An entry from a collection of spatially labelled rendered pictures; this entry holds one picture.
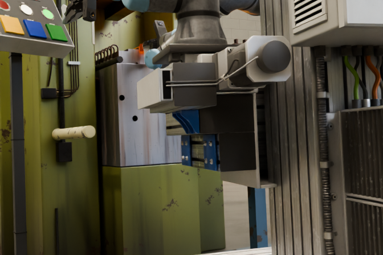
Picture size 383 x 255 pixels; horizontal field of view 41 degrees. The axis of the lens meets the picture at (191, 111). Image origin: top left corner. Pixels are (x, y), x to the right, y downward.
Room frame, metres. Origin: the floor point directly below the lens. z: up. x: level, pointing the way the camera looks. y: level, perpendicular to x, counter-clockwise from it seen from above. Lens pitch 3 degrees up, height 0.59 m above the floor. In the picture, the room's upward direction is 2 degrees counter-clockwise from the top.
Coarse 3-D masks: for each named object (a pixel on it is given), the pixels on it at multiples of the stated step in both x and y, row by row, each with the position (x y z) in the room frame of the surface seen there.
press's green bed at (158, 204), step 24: (120, 168) 2.19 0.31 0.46; (144, 168) 2.24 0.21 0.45; (168, 168) 2.30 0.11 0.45; (192, 168) 2.36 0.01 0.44; (120, 192) 2.19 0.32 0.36; (144, 192) 2.24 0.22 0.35; (168, 192) 2.29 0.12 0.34; (192, 192) 2.35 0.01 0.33; (120, 216) 2.20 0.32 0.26; (144, 216) 2.24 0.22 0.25; (168, 216) 2.29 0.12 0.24; (192, 216) 2.35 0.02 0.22; (120, 240) 2.21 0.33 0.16; (144, 240) 2.23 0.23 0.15; (168, 240) 2.29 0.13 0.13; (192, 240) 2.35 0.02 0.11
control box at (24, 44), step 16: (16, 0) 1.90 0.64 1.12; (32, 0) 1.97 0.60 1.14; (48, 0) 2.05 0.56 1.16; (16, 16) 1.85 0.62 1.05; (32, 16) 1.92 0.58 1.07; (0, 32) 1.74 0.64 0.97; (64, 32) 2.00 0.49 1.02; (0, 48) 1.80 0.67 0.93; (16, 48) 1.84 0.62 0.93; (32, 48) 1.88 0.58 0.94; (48, 48) 1.93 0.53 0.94; (64, 48) 1.98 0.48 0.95
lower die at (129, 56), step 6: (138, 48) 2.30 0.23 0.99; (114, 54) 2.30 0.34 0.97; (120, 54) 2.26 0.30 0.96; (126, 54) 2.27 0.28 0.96; (132, 54) 2.29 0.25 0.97; (138, 54) 2.30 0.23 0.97; (96, 60) 2.51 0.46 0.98; (102, 60) 2.44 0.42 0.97; (126, 60) 2.27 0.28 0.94; (132, 60) 2.29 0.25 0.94; (138, 60) 2.30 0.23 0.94
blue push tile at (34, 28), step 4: (24, 20) 1.86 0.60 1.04; (28, 20) 1.87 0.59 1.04; (28, 24) 1.86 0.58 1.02; (32, 24) 1.88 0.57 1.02; (36, 24) 1.89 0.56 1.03; (40, 24) 1.91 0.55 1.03; (28, 28) 1.85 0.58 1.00; (32, 28) 1.86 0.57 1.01; (36, 28) 1.88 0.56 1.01; (40, 28) 1.90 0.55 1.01; (28, 32) 1.84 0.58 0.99; (32, 32) 1.85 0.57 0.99; (36, 32) 1.87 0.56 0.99; (40, 32) 1.88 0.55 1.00; (44, 32) 1.90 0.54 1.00; (32, 36) 1.85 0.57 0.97; (36, 36) 1.86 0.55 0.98; (40, 36) 1.87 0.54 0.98; (44, 36) 1.89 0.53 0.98
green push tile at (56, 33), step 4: (48, 24) 1.95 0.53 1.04; (52, 24) 1.96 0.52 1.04; (48, 28) 1.93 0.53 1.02; (52, 28) 1.95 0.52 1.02; (56, 28) 1.97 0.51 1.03; (60, 28) 1.99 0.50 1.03; (48, 32) 1.93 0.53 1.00; (52, 32) 1.94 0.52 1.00; (56, 32) 1.95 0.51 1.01; (60, 32) 1.97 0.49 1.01; (52, 36) 1.92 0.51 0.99; (56, 36) 1.94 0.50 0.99; (60, 36) 1.96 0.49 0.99; (64, 36) 1.98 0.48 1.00; (60, 40) 1.95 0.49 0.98; (64, 40) 1.96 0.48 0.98
